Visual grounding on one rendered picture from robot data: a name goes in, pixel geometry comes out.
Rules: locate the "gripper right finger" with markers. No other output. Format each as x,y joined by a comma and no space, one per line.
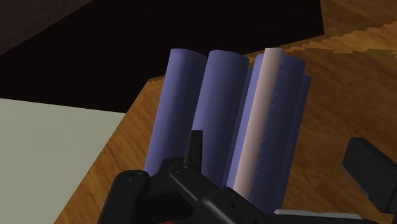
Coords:
373,169

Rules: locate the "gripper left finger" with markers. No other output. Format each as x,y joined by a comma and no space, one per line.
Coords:
181,186

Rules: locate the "purple roll with pink stripe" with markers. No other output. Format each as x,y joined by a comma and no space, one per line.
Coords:
263,130

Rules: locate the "purple rounded roll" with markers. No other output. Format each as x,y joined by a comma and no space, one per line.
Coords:
178,108
218,118

